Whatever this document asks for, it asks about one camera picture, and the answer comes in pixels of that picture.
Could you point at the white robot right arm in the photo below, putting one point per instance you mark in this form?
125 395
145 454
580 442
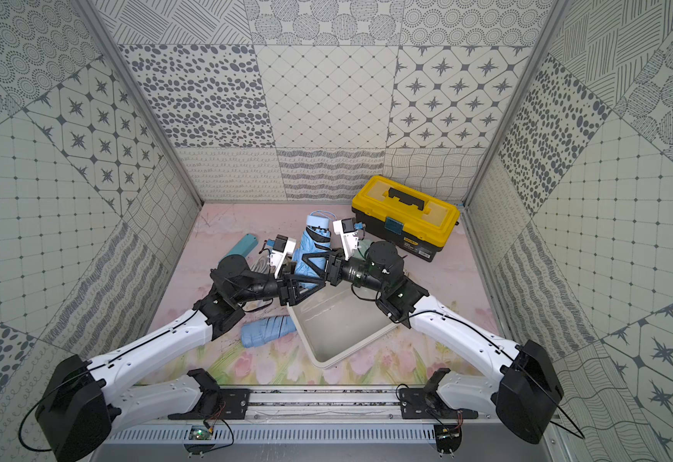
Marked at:
524 387

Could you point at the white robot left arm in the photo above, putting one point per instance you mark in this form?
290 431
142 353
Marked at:
87 401

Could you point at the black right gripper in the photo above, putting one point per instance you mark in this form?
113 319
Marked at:
333 266

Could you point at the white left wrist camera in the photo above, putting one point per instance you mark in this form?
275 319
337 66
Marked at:
279 250

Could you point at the teal power strip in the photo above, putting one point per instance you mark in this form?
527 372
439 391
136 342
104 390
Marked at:
244 246

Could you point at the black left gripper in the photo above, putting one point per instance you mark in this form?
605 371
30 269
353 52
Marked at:
287 290

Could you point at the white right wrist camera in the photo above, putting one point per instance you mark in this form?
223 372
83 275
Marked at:
348 232

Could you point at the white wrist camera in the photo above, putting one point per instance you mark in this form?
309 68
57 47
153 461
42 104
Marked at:
279 250
348 232

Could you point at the aluminium rail with mounts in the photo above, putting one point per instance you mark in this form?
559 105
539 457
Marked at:
391 416

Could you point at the yellow black tool box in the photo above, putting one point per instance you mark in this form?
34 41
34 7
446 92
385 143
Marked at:
412 220

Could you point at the white plastic storage box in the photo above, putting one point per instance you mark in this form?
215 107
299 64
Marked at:
337 322

